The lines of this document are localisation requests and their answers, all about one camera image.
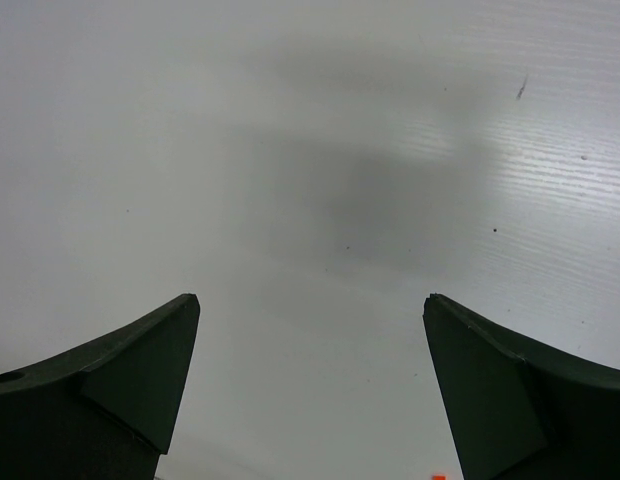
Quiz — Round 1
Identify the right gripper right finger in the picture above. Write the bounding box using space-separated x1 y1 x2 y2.
423 294 620 479

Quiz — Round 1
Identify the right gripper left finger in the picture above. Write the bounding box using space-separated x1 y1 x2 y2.
0 294 200 479

